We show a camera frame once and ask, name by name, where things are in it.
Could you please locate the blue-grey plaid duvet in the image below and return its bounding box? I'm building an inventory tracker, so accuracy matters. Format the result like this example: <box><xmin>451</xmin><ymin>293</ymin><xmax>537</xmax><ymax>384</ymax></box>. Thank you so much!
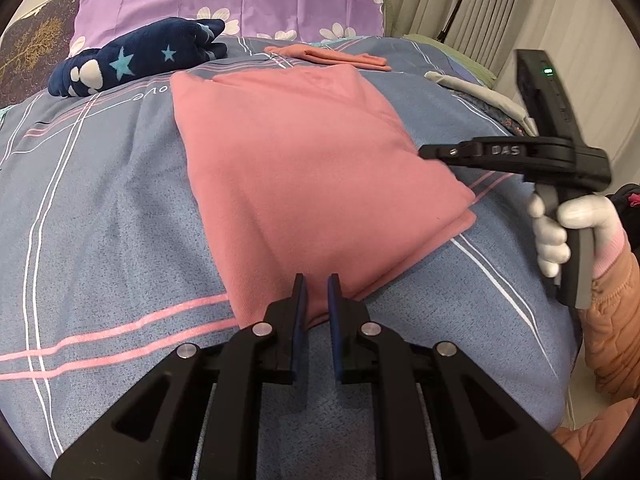
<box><xmin>0</xmin><ymin>35</ymin><xmax>583</xmax><ymax>480</ymax></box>

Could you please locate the person's right forearm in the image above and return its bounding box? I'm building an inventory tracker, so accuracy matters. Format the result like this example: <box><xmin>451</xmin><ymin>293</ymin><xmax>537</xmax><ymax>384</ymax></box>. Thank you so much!
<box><xmin>580</xmin><ymin>232</ymin><xmax>640</xmax><ymax>401</ymax></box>

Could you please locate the dark floral cloth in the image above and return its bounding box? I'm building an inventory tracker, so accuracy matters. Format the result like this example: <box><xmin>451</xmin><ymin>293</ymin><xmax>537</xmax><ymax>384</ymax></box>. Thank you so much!
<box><xmin>487</xmin><ymin>102</ymin><xmax>531</xmax><ymax>136</ymax></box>

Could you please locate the dark tree-print cushion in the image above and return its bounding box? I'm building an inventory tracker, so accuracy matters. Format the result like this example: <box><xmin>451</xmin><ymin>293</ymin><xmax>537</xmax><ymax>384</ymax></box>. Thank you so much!
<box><xmin>0</xmin><ymin>0</ymin><xmax>93</xmax><ymax>106</ymax></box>

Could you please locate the salmon folded cloth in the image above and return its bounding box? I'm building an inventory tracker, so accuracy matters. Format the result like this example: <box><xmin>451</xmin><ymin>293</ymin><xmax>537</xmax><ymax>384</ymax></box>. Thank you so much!
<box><xmin>263</xmin><ymin>44</ymin><xmax>392</xmax><ymax>72</ymax></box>

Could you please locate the white curtain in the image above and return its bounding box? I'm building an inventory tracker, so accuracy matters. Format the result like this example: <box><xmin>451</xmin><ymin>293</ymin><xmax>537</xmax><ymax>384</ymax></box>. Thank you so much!
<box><xmin>380</xmin><ymin>0</ymin><xmax>640</xmax><ymax>161</ymax></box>

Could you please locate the light green cloth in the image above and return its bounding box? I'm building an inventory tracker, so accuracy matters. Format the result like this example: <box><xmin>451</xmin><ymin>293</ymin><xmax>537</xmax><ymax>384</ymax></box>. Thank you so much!
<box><xmin>402</xmin><ymin>34</ymin><xmax>498</xmax><ymax>86</ymax></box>

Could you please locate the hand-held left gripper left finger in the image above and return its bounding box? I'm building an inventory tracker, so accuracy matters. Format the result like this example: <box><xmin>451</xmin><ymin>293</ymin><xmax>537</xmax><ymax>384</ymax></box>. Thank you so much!
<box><xmin>51</xmin><ymin>273</ymin><xmax>308</xmax><ymax>480</ymax></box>

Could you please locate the person's right hand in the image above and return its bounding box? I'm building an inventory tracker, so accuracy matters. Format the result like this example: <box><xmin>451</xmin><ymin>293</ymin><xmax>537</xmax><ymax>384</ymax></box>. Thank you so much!
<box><xmin>529</xmin><ymin>192</ymin><xmax>628</xmax><ymax>281</ymax></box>

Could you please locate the pink long-sleeve shirt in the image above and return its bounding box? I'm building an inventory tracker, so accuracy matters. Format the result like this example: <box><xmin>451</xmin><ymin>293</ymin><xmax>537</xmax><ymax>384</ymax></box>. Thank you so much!
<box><xmin>170</xmin><ymin>66</ymin><xmax>478</xmax><ymax>328</ymax></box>

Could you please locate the navy star-print fleece garment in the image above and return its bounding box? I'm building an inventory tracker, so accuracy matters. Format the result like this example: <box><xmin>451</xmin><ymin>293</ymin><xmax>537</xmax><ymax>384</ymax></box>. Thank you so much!
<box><xmin>48</xmin><ymin>17</ymin><xmax>228</xmax><ymax>98</ymax></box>

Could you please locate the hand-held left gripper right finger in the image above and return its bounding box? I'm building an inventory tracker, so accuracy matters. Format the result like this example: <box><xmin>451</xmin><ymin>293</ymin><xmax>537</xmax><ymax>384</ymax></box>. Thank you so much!
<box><xmin>327</xmin><ymin>273</ymin><xmax>581</xmax><ymax>480</ymax></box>

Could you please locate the purple floral pillow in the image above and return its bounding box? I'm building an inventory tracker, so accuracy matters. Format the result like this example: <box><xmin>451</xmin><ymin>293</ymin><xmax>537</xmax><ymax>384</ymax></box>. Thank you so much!
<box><xmin>70</xmin><ymin>0</ymin><xmax>386</xmax><ymax>56</ymax></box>

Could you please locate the black floor lamp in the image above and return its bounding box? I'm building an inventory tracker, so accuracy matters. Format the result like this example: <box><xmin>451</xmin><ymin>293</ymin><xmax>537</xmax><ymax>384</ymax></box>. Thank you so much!
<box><xmin>437</xmin><ymin>0</ymin><xmax>496</xmax><ymax>43</ymax></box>

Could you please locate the white folded cloth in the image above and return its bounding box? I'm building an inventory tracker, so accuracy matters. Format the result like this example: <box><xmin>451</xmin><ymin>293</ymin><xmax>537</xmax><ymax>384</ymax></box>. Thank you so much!
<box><xmin>424</xmin><ymin>71</ymin><xmax>538</xmax><ymax>133</ymax></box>

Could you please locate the orange puffer jacket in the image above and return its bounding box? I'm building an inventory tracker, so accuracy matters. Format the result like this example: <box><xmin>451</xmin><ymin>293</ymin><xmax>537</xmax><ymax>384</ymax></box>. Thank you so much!
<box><xmin>552</xmin><ymin>395</ymin><xmax>636</xmax><ymax>476</ymax></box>

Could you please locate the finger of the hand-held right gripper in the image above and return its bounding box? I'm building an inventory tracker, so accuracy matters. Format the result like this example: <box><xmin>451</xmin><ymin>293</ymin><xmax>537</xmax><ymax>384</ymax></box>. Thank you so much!
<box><xmin>419</xmin><ymin>141</ymin><xmax>483</xmax><ymax>168</ymax></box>

